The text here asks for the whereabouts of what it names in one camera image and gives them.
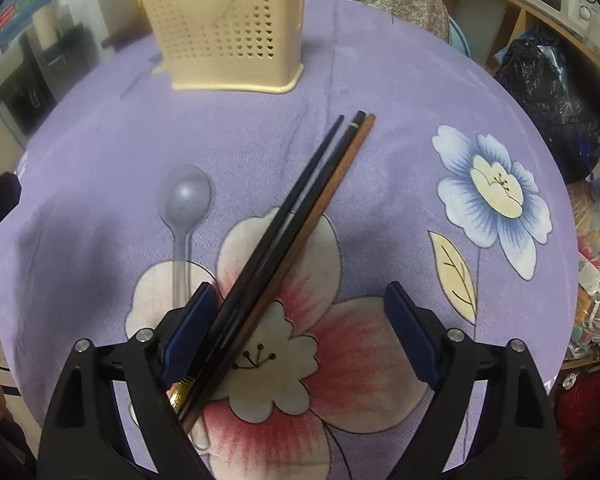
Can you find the water dispenser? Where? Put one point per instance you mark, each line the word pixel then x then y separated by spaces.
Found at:
pixel 33 80

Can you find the reddish brown chopstick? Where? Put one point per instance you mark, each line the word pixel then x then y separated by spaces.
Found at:
pixel 305 229

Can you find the purple floral tablecloth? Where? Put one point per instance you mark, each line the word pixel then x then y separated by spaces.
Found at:
pixel 370 277

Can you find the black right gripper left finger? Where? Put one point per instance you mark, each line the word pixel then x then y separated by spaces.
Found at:
pixel 83 436

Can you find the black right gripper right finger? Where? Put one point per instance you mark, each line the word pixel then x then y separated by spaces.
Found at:
pixel 516 437

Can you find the wooden shelf unit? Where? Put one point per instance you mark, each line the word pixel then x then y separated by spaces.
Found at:
pixel 491 25

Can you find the black chopstick gold band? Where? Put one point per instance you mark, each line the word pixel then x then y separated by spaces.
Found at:
pixel 209 333

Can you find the grey plastic spoon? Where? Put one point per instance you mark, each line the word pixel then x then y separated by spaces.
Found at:
pixel 183 198

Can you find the dark black chopstick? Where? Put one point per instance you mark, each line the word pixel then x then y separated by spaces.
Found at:
pixel 290 229

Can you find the black plastic bag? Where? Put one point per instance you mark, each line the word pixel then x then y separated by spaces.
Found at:
pixel 550 85

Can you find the cream perforated utensil holder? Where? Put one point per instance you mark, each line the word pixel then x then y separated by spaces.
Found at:
pixel 236 45

